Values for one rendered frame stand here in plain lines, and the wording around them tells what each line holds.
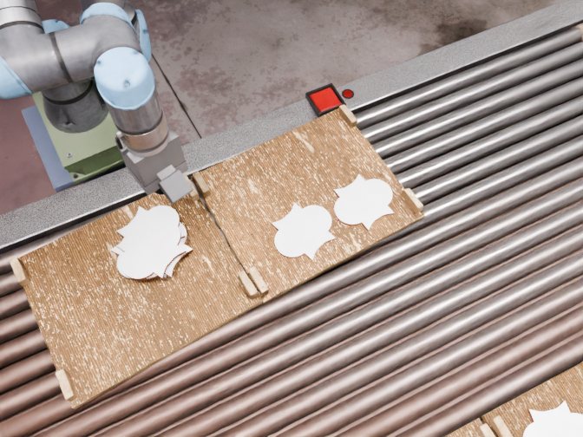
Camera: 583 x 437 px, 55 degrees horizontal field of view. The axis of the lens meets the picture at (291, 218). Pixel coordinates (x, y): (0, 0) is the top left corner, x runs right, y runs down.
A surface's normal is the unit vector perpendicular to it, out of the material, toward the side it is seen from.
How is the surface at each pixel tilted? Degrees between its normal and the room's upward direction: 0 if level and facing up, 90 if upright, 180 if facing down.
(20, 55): 24
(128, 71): 0
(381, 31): 0
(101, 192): 0
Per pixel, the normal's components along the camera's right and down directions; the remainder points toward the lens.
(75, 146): 0.02, -0.45
